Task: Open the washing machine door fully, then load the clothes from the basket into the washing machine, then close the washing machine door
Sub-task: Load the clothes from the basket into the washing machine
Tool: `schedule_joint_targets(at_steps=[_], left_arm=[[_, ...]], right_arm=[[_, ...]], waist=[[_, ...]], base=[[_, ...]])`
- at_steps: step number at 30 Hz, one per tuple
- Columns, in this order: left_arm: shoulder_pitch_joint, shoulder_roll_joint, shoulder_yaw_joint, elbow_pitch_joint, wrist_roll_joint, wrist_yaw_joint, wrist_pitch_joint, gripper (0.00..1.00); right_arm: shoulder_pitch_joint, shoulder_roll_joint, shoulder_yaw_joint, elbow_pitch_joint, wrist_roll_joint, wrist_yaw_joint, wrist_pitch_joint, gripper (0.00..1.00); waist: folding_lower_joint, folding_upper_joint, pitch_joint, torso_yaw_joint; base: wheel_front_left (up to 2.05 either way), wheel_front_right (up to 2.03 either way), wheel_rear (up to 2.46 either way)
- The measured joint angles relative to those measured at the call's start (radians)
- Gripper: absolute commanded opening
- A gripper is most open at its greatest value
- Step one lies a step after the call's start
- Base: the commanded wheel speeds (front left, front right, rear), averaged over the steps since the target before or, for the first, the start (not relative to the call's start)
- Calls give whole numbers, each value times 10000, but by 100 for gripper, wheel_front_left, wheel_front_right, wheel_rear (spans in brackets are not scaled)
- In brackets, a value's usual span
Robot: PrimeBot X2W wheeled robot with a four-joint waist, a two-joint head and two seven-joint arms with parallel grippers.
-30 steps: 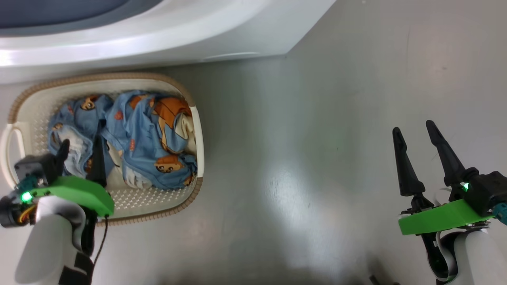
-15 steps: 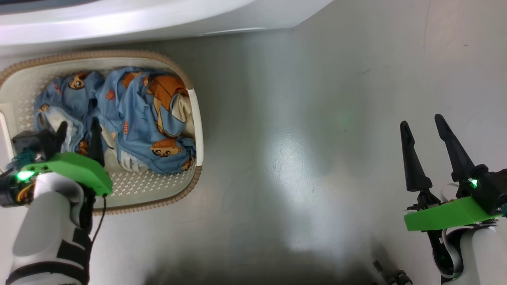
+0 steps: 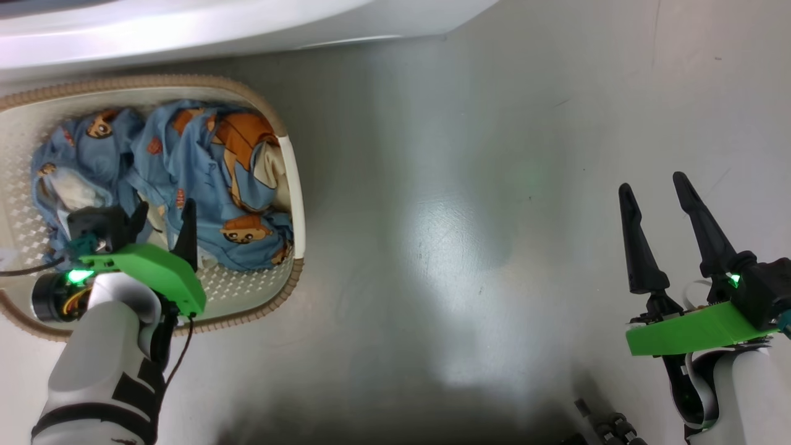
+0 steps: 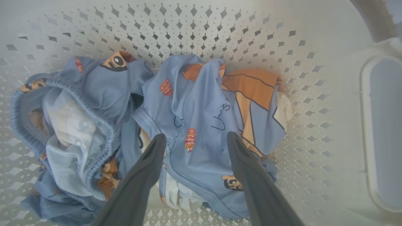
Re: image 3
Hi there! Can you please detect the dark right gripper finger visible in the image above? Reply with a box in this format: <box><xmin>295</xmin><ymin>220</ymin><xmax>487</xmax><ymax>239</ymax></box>
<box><xmin>672</xmin><ymin>172</ymin><xmax>740</xmax><ymax>279</ymax></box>
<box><xmin>618</xmin><ymin>183</ymin><xmax>670</xmax><ymax>296</ymax></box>

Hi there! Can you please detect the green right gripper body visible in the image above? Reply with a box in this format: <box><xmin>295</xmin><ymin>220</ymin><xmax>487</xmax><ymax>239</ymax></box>
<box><xmin>625</xmin><ymin>290</ymin><xmax>780</xmax><ymax>358</ymax></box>

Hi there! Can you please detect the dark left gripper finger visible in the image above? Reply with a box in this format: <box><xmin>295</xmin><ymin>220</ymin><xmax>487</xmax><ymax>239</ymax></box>
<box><xmin>125</xmin><ymin>201</ymin><xmax>151</xmax><ymax>246</ymax></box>
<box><xmin>171</xmin><ymin>198</ymin><xmax>199</xmax><ymax>273</ymax></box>

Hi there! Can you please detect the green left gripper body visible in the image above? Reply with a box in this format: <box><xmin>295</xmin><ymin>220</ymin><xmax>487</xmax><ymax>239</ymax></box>
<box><xmin>31</xmin><ymin>243</ymin><xmax>207</xmax><ymax>324</ymax></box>

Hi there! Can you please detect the blue garment large orange print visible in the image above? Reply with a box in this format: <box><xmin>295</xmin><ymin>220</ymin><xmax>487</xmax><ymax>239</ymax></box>
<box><xmin>127</xmin><ymin>99</ymin><xmax>295</xmax><ymax>273</ymax></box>

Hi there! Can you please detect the blue bear-print garment white lining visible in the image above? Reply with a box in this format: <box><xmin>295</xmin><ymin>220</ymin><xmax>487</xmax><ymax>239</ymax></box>
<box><xmin>31</xmin><ymin>108</ymin><xmax>149</xmax><ymax>251</ymax></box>

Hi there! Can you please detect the cream perforated laundry basket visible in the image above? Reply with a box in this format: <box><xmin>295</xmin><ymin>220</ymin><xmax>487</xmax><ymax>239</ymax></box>
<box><xmin>0</xmin><ymin>74</ymin><xmax>307</xmax><ymax>342</ymax></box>

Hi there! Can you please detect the white washing machine body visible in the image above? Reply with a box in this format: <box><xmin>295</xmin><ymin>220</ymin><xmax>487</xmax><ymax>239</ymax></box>
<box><xmin>0</xmin><ymin>0</ymin><xmax>499</xmax><ymax>85</ymax></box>

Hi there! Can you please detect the left camera cable teal plug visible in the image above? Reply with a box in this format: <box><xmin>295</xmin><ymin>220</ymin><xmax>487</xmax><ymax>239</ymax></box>
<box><xmin>0</xmin><ymin>234</ymin><xmax>95</xmax><ymax>277</ymax></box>

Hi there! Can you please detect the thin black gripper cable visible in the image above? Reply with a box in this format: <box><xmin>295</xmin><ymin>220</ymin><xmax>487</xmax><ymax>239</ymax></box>
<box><xmin>163</xmin><ymin>312</ymin><xmax>196</xmax><ymax>391</ymax></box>

